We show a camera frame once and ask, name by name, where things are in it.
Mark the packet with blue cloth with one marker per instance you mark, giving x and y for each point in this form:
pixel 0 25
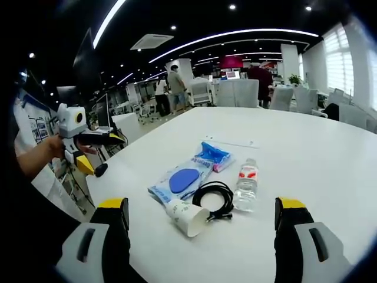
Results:
pixel 215 154

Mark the clear plastic water bottle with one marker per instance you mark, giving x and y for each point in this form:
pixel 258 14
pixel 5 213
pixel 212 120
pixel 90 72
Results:
pixel 246 184

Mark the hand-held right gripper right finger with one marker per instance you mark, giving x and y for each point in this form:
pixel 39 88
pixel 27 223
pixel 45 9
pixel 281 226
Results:
pixel 303 253

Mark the person's left hand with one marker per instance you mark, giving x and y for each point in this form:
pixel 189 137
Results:
pixel 56 147

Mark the black computer monitor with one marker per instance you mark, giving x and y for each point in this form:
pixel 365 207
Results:
pixel 103 113

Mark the packet with blue oval pad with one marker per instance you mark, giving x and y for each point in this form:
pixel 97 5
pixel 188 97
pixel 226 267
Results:
pixel 181 179

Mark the white office chair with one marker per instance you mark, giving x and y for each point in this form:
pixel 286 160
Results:
pixel 237 92
pixel 281 98

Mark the white tabletop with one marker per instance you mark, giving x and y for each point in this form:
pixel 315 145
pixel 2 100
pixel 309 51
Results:
pixel 294 165

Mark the green potted plant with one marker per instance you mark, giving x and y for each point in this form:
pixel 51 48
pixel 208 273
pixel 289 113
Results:
pixel 295 79

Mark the white paper cup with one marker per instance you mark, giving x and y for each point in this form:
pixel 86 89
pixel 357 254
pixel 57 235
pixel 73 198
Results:
pixel 184 216

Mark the ceiling air conditioner vent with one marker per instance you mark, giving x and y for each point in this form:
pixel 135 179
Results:
pixel 151 42

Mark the red wall sign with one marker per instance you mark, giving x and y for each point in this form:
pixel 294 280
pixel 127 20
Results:
pixel 231 62

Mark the black office chair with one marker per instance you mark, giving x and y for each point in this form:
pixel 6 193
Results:
pixel 331 112

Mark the white flat strip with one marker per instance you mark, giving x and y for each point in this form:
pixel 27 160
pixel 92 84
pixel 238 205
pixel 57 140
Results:
pixel 232 142

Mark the white window blinds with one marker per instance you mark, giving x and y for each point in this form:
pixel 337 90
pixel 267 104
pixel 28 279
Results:
pixel 338 59

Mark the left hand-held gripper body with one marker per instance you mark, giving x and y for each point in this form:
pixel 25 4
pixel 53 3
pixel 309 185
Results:
pixel 69 123

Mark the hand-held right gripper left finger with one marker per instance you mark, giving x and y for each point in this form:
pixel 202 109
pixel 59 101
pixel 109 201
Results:
pixel 97 253

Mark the black computer mouse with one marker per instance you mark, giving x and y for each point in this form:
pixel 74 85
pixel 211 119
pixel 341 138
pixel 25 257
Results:
pixel 101 170

